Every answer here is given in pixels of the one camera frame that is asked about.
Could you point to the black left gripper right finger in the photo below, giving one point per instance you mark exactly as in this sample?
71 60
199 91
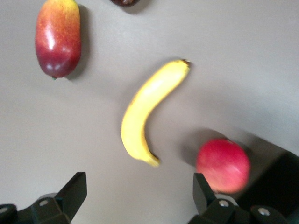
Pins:
205 203

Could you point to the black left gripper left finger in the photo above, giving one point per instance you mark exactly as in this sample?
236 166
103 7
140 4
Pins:
70 198

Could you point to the red pomegranate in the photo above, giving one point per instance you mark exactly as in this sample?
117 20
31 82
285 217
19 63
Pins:
223 165

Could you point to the black plastic box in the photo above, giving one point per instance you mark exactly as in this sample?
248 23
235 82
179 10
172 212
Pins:
280 182

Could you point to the yellow banana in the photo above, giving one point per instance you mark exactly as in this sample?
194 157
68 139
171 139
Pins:
142 105

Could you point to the red yellow mango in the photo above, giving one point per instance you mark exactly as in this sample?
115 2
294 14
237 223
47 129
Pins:
58 39

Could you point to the dark purple mangosteen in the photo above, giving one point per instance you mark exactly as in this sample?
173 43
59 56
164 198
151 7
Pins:
125 2

